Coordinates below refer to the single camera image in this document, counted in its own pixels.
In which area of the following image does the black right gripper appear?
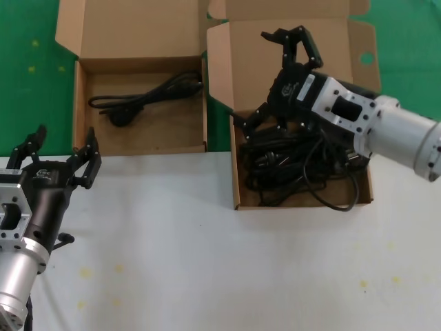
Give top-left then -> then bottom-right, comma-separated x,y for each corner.
234,24 -> 331,143

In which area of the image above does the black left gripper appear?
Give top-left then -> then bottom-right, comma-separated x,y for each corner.
8,125 -> 103,253

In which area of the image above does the open brown cardboard box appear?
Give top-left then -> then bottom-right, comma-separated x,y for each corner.
205,0 -> 382,211
54,0 -> 209,158

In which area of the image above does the green tablecloth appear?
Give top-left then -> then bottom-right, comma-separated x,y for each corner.
0,0 -> 441,158

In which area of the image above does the white table cloth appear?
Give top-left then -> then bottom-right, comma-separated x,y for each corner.
0,144 -> 441,331

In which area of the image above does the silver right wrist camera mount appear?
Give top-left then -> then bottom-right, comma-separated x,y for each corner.
311,76 -> 380,157

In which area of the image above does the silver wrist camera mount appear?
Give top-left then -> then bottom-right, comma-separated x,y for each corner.
311,76 -> 380,157
0,184 -> 34,254

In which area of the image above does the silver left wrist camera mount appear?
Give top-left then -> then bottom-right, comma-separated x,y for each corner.
0,184 -> 34,254

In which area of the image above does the black angled cable plug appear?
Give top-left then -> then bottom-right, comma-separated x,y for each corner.
54,232 -> 76,252

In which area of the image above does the black cable with silver connector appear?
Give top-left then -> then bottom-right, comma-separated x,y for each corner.
302,148 -> 361,212

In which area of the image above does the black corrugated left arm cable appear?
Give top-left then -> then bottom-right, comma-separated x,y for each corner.
21,292 -> 34,331

